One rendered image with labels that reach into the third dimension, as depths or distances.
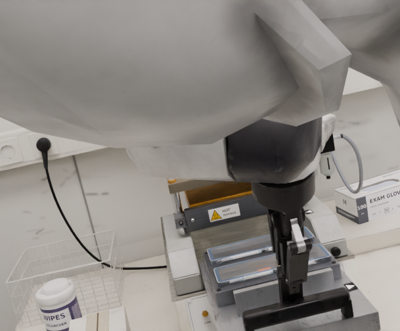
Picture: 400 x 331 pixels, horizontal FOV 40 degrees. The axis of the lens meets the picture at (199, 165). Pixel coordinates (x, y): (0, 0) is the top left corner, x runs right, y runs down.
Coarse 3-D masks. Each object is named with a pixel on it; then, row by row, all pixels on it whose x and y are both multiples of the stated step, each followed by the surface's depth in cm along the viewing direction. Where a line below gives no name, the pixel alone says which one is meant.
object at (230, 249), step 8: (304, 232) 97; (248, 240) 99; (256, 240) 98; (264, 240) 98; (216, 248) 98; (224, 248) 98; (232, 248) 97; (240, 248) 96; (248, 248) 96; (256, 248) 95; (216, 256) 95; (224, 256) 94
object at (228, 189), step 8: (216, 184) 117; (224, 184) 116; (232, 184) 115; (240, 184) 114; (248, 184) 113; (192, 192) 115; (200, 192) 114; (208, 192) 113; (216, 192) 112; (224, 192) 111; (232, 192) 110; (240, 192) 108; (248, 192) 108; (192, 200) 110; (200, 200) 109; (208, 200) 108; (216, 200) 108
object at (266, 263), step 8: (312, 248) 91; (320, 248) 90; (272, 256) 91; (312, 256) 88; (320, 256) 87; (232, 264) 91; (240, 264) 90; (248, 264) 90; (256, 264) 89; (264, 264) 89; (272, 264) 88; (216, 272) 89; (224, 272) 89; (232, 272) 88; (240, 272) 88; (248, 272) 87; (256, 272) 86; (224, 280) 86
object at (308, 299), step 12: (336, 288) 76; (288, 300) 75; (300, 300) 75; (312, 300) 74; (324, 300) 74; (336, 300) 74; (348, 300) 75; (252, 312) 74; (264, 312) 74; (276, 312) 74; (288, 312) 74; (300, 312) 74; (312, 312) 74; (324, 312) 75; (348, 312) 75; (252, 324) 74; (264, 324) 74
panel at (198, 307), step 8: (344, 272) 101; (200, 296) 100; (192, 304) 99; (200, 304) 99; (208, 304) 99; (192, 312) 99; (200, 312) 99; (208, 312) 99; (192, 320) 99; (200, 320) 99; (208, 320) 99; (192, 328) 99; (200, 328) 99; (208, 328) 99
